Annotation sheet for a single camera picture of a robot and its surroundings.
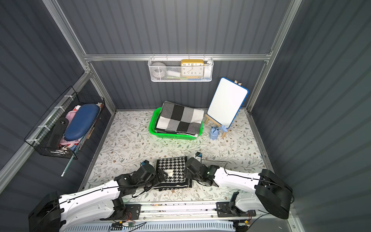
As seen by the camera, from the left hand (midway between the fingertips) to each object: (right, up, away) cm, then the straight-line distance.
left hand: (163, 179), depth 80 cm
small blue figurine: (+32, +26, +16) cm, 44 cm away
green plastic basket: (+2, +24, +14) cm, 28 cm away
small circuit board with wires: (-21, -20, -8) cm, 30 cm away
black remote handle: (-44, +27, -17) cm, 54 cm away
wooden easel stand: (+32, +33, +24) cm, 52 cm away
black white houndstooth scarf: (+7, +5, +4) cm, 9 cm away
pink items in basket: (-43, +22, -14) cm, 50 cm away
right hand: (+14, +4, +3) cm, 15 cm away
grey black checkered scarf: (+5, +35, +21) cm, 41 cm away
